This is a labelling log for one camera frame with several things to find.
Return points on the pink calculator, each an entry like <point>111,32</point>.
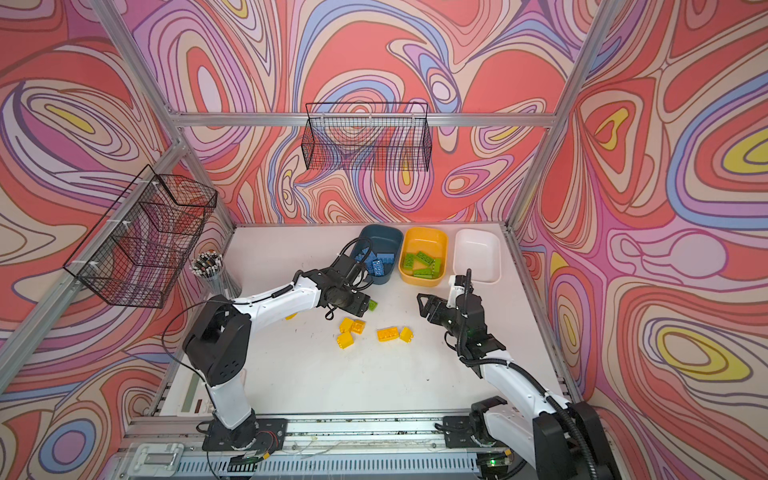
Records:
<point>192,395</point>

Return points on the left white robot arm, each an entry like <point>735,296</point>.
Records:
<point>218,344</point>

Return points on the black wire basket wall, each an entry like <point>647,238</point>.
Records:
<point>367,136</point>
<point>146,245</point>

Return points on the blue lego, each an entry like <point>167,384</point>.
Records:
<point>376,268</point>
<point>386,258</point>

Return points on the yellow lego cluster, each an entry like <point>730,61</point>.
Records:
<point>345,340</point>
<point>346,325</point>

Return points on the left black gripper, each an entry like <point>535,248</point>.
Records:
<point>361,304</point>

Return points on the metal cup of pens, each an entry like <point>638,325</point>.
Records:
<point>209,267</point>

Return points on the yellow lego long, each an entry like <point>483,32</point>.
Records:
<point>388,334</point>

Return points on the yellow lego bottom cluster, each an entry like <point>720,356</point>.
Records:
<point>345,340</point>

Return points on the dark teal plastic bin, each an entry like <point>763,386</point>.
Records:
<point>375,239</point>

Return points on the white plastic bin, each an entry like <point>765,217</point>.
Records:
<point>479,251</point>

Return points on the yellow plastic bin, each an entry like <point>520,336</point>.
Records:
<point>433,242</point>

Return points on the white device on rail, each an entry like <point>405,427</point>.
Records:
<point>156,460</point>

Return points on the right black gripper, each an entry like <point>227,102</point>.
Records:
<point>441,305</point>

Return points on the black wire basket left wall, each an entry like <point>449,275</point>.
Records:
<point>146,245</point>

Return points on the yellow lego top cluster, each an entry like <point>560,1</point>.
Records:
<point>346,325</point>

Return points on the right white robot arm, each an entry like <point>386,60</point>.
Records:
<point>557,438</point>

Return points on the orange-yellow lego cluster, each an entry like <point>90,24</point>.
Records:
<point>358,327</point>

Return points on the black wire basket back wall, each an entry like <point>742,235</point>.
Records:
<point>367,136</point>

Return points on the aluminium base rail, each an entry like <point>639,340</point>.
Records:
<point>331,446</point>

